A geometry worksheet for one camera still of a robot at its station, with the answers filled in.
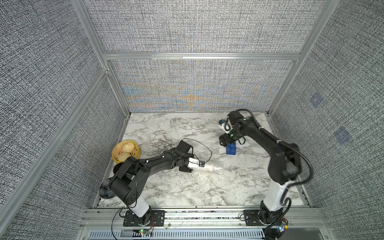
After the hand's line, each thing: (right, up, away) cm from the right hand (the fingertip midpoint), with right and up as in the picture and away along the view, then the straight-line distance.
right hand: (226, 136), depth 91 cm
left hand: (-20, -15, -1) cm, 25 cm away
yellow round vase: (-62, -8, +1) cm, 63 cm away
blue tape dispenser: (+3, -8, +1) cm, 9 cm away
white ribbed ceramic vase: (-9, -18, -8) cm, 21 cm away
